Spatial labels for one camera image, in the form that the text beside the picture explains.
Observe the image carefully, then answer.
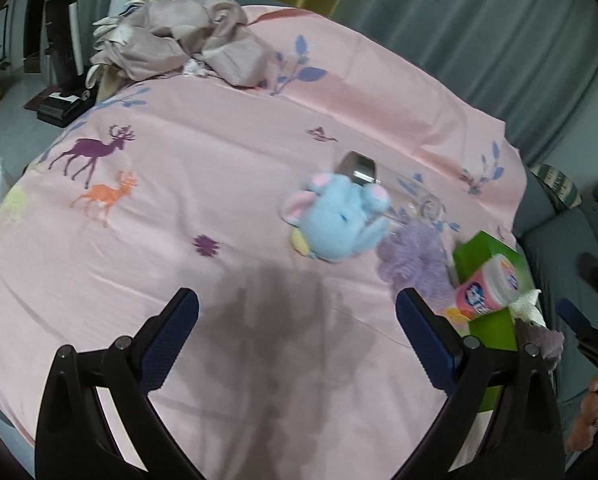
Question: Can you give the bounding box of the pink round jar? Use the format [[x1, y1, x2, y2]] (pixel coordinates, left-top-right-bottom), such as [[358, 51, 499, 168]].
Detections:
[[452, 254, 526, 322]]

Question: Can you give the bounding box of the grey sofa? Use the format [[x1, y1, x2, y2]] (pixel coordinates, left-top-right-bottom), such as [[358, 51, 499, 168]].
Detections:
[[512, 165, 598, 463]]

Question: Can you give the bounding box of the blue plush elephant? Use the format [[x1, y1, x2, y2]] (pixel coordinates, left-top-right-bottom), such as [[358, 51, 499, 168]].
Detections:
[[279, 172, 392, 264]]

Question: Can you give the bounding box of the black tower device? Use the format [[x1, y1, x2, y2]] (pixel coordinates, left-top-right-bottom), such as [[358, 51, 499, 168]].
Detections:
[[24, 0, 86, 87]]

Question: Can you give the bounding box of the white tissue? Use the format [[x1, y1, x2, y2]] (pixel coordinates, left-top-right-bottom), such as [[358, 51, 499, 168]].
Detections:
[[506, 288, 548, 332]]

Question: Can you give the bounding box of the crumpled beige cloth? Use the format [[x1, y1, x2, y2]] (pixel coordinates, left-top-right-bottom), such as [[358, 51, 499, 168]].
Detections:
[[86, 0, 281, 97]]

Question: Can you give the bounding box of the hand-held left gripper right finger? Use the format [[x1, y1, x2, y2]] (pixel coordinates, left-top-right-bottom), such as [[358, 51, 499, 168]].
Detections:
[[395, 287, 566, 480]]

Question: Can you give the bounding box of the purple fluffy towel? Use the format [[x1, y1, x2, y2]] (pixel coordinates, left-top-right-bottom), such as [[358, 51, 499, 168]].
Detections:
[[378, 221, 456, 302]]

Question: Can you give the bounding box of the green patterned cushion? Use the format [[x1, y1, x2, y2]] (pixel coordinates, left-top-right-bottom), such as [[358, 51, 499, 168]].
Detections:
[[536, 162, 583, 211]]

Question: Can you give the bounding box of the black flat box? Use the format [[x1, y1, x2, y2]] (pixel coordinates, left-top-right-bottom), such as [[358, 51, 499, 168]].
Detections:
[[36, 91, 94, 127]]

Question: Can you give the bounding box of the person's right hand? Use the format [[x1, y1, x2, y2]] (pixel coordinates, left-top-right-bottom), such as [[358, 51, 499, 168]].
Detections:
[[565, 374, 598, 457]]

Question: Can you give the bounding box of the green box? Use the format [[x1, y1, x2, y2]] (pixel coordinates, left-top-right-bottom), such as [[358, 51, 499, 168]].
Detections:
[[452, 230, 537, 413]]

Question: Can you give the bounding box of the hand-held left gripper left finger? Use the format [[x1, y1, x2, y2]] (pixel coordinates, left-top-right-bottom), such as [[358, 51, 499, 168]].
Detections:
[[35, 287, 202, 480]]

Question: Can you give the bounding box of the glass bottle with metal cap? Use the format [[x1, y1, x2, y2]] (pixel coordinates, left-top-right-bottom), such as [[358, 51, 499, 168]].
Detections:
[[335, 151, 452, 226]]

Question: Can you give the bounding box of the grey cloth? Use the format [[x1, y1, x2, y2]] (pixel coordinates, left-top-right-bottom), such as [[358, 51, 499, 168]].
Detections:
[[515, 317, 566, 374]]

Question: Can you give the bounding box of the grey curtain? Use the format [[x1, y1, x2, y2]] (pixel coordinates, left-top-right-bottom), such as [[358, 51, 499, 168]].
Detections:
[[229, 0, 598, 166]]

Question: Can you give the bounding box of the pink printed bedsheet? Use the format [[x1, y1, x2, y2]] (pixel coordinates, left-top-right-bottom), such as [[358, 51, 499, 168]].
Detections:
[[0, 4, 536, 480]]

